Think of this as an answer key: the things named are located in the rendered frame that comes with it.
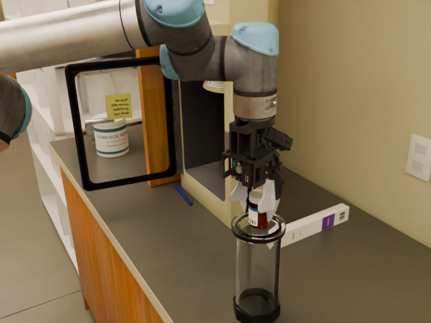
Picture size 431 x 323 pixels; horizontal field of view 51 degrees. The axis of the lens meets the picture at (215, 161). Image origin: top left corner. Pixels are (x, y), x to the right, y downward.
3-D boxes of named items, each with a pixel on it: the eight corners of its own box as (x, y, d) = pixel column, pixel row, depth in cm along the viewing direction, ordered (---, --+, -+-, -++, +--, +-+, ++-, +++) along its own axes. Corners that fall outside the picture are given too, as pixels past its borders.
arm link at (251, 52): (231, 20, 76) (282, 20, 75) (232, 84, 81) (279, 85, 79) (223, 27, 69) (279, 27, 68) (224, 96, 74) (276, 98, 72)
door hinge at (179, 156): (180, 172, 151) (173, 55, 135) (183, 175, 149) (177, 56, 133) (176, 173, 151) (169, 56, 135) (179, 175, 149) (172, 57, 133)
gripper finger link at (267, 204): (254, 231, 83) (245, 186, 81) (270, 218, 87) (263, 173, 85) (267, 234, 81) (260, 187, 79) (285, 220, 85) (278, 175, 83)
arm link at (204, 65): (156, 12, 71) (224, 12, 69) (174, 49, 82) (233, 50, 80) (148, 56, 69) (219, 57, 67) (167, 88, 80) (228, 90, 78)
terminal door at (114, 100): (177, 175, 150) (170, 55, 134) (83, 192, 140) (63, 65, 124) (176, 174, 151) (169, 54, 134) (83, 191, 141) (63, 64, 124)
